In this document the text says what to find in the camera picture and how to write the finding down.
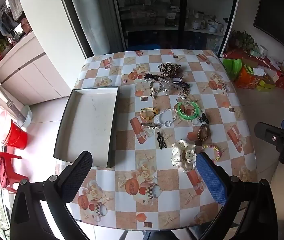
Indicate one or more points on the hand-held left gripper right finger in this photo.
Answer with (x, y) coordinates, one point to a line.
(210, 178)

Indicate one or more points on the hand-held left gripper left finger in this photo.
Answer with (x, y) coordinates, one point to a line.
(78, 173)

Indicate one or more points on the cream polka dot scrunchie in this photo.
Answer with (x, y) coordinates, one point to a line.
(179, 152)

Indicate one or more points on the shallow grey cardboard box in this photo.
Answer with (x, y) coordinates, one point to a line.
(87, 125)

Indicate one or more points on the black claw hair clip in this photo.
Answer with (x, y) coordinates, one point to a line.
(204, 118)

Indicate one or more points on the small black hair clip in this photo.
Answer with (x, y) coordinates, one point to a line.
(160, 140)

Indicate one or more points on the orange cardboard box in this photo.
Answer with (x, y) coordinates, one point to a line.
(247, 80)

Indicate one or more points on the red plastic bucket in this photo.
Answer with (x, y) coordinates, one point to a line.
(16, 138)

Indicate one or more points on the red plastic stool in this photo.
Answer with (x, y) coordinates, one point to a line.
(4, 170)

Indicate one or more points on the green bangle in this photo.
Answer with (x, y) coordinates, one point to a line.
(179, 110)

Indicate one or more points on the white basin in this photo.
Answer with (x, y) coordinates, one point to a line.
(26, 117)

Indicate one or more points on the green plastic bag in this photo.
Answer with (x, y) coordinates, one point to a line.
(232, 66)

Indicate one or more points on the rhinestone barrette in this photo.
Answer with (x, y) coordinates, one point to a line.
(149, 125)

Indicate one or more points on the small white box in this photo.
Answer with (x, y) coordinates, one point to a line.
(258, 51)

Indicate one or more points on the checkered printed tablecloth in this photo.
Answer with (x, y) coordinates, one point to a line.
(132, 105)

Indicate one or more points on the grey pole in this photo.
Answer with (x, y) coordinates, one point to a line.
(15, 112)

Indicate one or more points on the clear plastic tub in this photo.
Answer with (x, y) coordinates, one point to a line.
(1, 127)

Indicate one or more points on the green leafy bouquet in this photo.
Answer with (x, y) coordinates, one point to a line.
(243, 40)

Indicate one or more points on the clear claw hair clip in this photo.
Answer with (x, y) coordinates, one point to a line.
(168, 86)

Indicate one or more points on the white bow hair clip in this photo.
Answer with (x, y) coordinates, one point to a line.
(152, 92)

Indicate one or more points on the white cabinet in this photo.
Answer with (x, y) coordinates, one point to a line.
(31, 80)

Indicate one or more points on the leopard print scrunchie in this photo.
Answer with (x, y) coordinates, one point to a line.
(168, 69)

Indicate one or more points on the black beaded barrette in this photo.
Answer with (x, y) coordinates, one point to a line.
(148, 76)

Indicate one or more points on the blue chair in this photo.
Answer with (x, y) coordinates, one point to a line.
(142, 47)

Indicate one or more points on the grey curtain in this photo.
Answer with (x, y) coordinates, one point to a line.
(89, 17)

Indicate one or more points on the glass display cabinet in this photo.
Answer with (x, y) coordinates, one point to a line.
(157, 10)

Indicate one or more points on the hanging clothes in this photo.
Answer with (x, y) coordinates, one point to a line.
(6, 22)

